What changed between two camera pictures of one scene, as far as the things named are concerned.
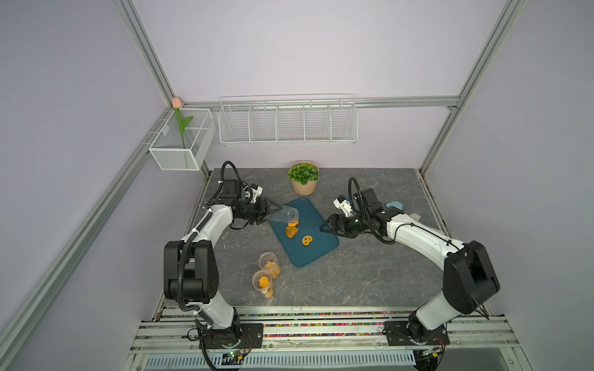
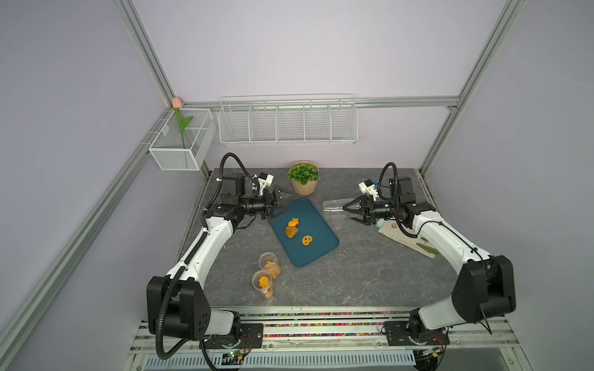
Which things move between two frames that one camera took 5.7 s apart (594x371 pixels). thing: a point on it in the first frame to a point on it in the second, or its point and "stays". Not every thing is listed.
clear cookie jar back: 268,261 stays
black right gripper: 332,219 to 367,209
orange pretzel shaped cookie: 306,239 stays
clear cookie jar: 287,214 to 337,205
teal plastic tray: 304,240 stays
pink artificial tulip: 177,104 stays
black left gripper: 262,212 to 274,204
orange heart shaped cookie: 291,231 stays
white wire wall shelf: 288,119 stays
